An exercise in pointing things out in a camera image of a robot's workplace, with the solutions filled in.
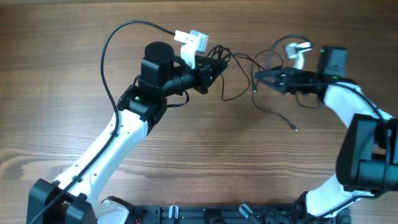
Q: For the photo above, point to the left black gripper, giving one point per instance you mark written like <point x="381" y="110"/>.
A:
<point x="204" y="76"/>

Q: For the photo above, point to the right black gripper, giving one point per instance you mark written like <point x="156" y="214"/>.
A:
<point x="284" y="78"/>

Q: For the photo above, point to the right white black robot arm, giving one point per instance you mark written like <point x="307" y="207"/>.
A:
<point x="366" y="166"/>

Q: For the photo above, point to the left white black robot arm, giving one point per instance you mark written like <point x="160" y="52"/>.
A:
<point x="73" y="196"/>

